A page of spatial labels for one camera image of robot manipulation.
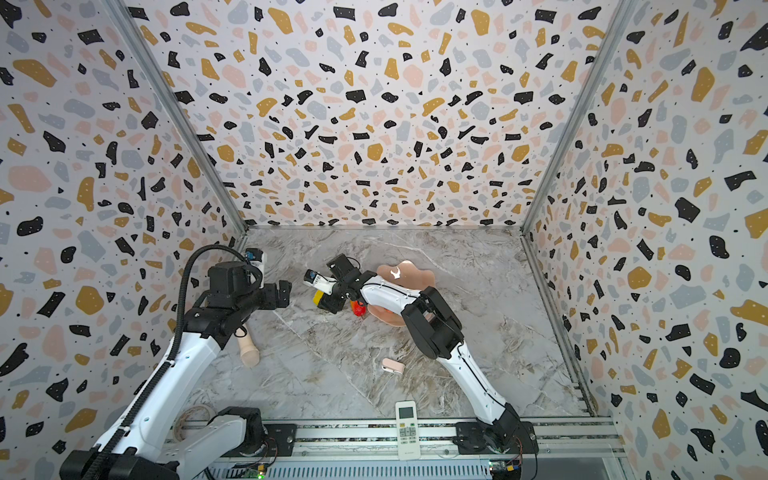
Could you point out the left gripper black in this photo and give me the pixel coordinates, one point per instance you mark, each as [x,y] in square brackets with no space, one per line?
[271,301]

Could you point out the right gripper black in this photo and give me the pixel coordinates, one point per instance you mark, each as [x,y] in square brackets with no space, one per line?
[339,279]

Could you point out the red fake strawberry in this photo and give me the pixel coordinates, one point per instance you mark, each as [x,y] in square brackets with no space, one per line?
[359,309]

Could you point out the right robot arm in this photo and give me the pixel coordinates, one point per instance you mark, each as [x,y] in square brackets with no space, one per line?
[437,333]

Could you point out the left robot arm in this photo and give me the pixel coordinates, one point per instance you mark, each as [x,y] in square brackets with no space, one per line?
[135,447]

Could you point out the pink flower-shaped fruit bowl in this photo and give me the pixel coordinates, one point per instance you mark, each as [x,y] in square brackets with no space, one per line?
[406,275]

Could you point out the beige wooden rolling pin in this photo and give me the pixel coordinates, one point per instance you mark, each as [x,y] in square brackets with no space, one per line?
[249,353]

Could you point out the small pink case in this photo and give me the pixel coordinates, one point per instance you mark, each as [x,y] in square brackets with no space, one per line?
[392,366]

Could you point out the white remote control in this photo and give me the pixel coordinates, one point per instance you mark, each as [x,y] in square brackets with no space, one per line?
[408,441]

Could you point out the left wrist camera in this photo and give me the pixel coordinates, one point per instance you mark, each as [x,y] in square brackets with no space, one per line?
[255,257]

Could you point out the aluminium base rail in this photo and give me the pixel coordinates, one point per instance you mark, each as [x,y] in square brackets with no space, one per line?
[555,448]

